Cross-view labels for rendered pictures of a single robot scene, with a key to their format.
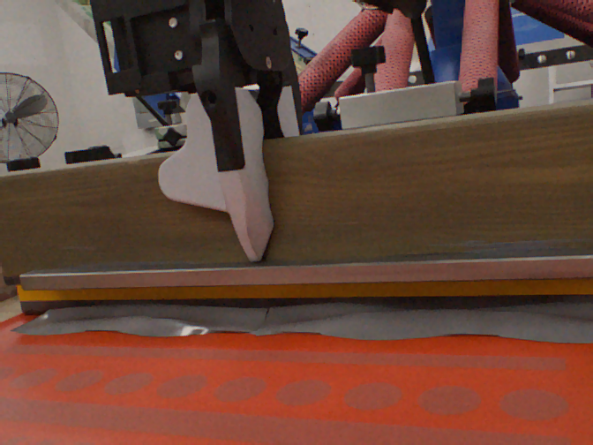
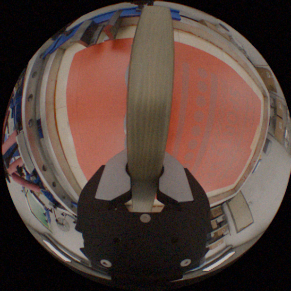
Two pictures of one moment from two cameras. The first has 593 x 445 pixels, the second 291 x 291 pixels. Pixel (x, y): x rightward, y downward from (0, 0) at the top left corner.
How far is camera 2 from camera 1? 33 cm
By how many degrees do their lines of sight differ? 73
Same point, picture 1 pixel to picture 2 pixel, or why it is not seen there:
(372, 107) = (27, 161)
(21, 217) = not seen: hidden behind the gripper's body
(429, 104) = (21, 141)
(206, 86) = (203, 203)
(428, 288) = not seen: hidden behind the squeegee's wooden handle
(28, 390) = not seen: hidden behind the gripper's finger
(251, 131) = (176, 179)
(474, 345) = (175, 77)
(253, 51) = (175, 223)
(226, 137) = (193, 180)
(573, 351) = (178, 59)
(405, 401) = (203, 94)
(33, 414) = (197, 165)
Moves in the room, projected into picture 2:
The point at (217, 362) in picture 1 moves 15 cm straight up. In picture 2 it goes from (182, 141) to (222, 216)
